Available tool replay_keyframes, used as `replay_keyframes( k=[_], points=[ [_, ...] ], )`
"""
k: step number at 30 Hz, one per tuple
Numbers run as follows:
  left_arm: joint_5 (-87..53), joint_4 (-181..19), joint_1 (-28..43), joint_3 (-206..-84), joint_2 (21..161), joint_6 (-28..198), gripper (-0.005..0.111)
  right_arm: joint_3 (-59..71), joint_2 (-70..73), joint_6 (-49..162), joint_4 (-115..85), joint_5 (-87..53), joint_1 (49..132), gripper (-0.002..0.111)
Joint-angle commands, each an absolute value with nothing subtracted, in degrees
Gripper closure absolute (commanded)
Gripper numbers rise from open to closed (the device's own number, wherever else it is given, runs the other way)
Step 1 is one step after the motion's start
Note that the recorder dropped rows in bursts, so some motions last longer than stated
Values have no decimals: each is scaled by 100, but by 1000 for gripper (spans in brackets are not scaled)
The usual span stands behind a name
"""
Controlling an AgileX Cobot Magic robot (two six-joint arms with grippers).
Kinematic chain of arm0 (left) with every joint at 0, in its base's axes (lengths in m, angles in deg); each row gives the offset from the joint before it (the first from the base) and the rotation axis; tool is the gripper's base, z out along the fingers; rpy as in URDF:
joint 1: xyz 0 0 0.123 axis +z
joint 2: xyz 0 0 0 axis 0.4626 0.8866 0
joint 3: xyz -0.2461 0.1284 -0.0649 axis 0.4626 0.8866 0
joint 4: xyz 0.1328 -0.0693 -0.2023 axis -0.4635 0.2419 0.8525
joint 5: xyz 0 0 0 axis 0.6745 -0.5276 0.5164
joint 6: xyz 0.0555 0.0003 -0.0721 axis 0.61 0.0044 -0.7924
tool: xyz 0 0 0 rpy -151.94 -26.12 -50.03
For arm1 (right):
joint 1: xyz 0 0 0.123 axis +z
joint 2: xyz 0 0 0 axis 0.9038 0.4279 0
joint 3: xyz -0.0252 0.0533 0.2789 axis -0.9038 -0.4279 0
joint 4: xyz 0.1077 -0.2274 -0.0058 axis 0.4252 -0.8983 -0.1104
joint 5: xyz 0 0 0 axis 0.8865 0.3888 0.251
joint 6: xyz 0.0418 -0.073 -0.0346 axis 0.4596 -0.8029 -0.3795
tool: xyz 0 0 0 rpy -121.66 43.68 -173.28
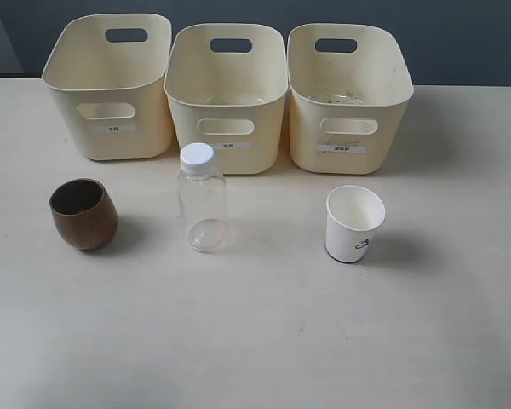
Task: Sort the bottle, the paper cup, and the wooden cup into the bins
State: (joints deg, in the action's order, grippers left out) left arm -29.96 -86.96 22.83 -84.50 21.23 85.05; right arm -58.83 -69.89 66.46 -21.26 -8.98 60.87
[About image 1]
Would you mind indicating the clear plastic bottle white cap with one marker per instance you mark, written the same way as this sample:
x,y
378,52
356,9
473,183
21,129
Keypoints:
x,y
202,195

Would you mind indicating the white paper cup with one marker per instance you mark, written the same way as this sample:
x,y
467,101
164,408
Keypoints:
x,y
354,214

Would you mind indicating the brown wooden cup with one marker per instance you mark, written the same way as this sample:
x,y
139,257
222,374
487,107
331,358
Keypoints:
x,y
84,214

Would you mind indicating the middle cream plastic bin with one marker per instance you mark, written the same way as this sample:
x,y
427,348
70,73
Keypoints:
x,y
226,84

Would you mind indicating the cream plastic bin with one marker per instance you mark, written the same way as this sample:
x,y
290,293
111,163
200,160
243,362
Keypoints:
x,y
349,87
226,84
106,76

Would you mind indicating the right cream plastic bin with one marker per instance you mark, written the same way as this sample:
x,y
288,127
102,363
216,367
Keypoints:
x,y
349,87

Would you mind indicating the left cream plastic bin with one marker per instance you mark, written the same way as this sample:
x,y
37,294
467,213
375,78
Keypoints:
x,y
106,76

